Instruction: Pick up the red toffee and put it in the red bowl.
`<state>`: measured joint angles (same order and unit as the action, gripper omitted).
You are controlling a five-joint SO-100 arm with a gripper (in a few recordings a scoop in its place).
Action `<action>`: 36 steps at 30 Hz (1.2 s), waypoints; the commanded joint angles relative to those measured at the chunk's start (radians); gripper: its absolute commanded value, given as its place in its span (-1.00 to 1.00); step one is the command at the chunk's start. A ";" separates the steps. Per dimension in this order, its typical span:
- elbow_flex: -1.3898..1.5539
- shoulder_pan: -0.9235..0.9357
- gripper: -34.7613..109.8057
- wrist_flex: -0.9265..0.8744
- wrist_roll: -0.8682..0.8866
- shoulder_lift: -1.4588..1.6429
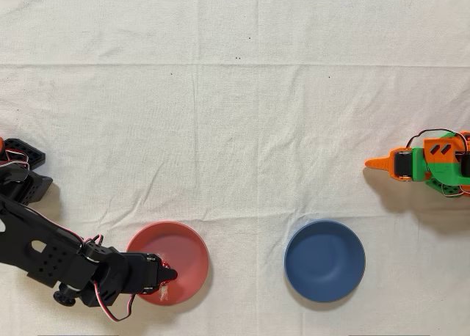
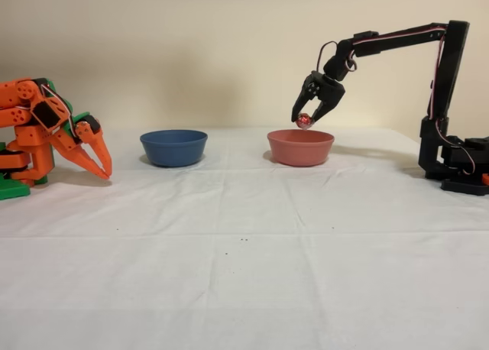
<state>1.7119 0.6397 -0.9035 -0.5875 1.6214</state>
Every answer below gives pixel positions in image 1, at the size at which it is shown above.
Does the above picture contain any red bowl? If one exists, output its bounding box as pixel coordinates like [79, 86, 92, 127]
[126, 220, 211, 307]

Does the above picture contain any white tablecloth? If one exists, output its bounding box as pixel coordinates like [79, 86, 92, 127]
[0, 0, 470, 336]

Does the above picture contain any red white black servo wire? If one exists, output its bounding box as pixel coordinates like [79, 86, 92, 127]
[79, 234, 135, 323]

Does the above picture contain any blue bowl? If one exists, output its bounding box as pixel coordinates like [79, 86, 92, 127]
[283, 219, 366, 303]

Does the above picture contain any red foil candy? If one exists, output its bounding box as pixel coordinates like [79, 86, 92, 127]
[156, 253, 173, 301]

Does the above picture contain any thin black servo wire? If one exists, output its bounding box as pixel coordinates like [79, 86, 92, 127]
[405, 128, 470, 200]

